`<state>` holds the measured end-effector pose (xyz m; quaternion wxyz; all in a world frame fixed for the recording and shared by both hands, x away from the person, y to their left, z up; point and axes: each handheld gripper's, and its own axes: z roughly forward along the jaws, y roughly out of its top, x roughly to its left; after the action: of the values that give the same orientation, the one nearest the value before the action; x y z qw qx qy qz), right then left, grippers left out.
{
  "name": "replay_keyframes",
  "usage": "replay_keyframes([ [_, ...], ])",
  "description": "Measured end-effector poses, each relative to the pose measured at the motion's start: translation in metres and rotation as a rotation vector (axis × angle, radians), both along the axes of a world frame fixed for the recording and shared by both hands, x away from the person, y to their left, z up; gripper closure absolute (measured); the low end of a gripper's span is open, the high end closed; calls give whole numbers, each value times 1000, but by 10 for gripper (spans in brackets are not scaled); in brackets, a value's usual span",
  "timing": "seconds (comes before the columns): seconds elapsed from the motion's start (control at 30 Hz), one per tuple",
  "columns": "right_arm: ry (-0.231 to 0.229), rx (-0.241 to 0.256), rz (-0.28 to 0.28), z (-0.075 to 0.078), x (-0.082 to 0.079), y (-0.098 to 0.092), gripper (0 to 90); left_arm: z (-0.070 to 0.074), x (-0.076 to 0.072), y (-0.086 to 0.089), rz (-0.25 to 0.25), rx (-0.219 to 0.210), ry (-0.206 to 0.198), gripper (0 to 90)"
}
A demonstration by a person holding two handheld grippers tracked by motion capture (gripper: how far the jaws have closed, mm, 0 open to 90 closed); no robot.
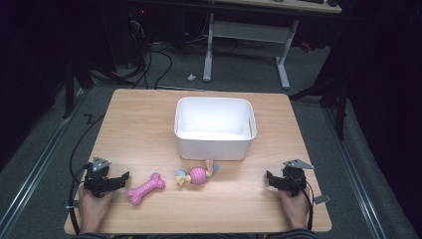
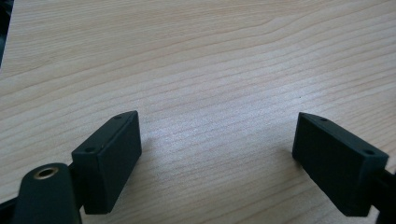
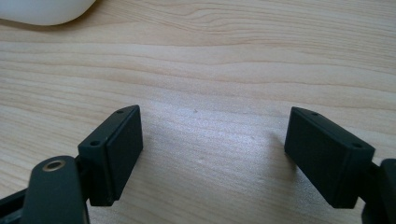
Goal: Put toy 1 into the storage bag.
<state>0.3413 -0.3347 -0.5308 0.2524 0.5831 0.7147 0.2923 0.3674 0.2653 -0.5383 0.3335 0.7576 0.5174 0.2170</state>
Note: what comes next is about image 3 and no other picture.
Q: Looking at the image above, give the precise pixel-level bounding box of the white plastic basket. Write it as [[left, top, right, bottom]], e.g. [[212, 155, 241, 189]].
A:
[[0, 0, 97, 27]]

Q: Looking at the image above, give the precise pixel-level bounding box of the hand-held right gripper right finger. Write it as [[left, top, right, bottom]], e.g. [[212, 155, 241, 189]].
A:
[[283, 106, 376, 210]]

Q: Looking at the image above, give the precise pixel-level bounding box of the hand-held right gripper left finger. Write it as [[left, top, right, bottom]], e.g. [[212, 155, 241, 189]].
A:
[[78, 105, 145, 207]]

